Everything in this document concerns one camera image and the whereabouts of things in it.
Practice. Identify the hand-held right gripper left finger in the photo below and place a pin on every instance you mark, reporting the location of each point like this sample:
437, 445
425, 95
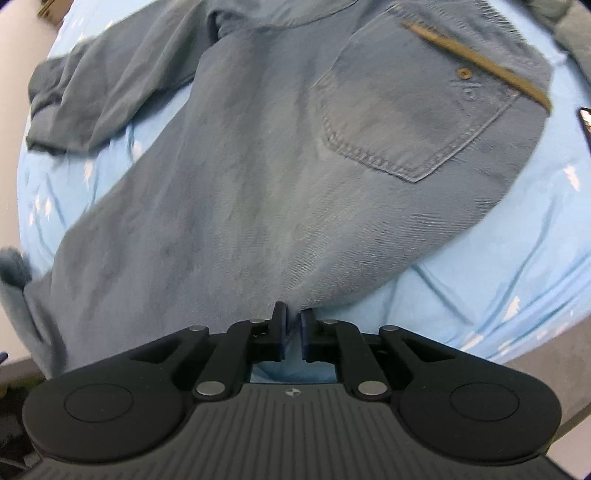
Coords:
279, 333

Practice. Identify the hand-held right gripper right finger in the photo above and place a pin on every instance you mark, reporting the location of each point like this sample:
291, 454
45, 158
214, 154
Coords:
305, 333

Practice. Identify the blue denim jeans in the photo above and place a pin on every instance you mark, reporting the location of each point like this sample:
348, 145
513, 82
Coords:
240, 184

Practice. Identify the light blue printed bed sheet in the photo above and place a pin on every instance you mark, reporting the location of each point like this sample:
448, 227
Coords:
498, 258

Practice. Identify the black phone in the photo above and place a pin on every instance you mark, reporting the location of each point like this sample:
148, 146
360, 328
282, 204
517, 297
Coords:
585, 122

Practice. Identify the grey cloth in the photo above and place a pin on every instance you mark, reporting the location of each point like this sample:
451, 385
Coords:
565, 21

